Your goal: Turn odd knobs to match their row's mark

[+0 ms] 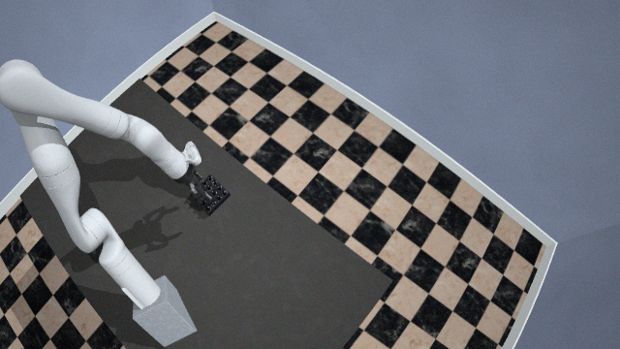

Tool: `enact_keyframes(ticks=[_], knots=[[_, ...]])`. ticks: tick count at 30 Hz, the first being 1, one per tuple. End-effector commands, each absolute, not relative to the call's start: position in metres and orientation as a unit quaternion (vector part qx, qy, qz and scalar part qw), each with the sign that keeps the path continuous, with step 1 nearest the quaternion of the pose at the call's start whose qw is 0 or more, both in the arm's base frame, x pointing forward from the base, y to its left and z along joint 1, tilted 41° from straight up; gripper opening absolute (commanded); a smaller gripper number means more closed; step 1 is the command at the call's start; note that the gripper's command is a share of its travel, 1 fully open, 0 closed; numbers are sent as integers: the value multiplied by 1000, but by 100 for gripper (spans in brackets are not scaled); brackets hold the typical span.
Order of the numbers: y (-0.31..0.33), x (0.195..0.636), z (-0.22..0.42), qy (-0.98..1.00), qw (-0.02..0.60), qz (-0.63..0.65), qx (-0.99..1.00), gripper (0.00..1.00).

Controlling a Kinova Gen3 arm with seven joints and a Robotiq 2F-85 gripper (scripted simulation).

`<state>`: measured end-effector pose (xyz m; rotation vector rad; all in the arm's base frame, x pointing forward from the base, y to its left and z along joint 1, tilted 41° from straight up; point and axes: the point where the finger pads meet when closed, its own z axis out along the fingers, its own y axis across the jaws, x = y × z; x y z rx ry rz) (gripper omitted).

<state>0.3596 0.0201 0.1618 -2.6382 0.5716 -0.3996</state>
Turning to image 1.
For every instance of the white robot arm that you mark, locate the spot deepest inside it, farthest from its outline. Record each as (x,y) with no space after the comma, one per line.
(24,91)

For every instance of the black knob box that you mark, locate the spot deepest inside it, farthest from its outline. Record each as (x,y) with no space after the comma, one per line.
(216,200)

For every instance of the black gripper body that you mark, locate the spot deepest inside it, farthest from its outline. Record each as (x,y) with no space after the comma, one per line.
(188,177)

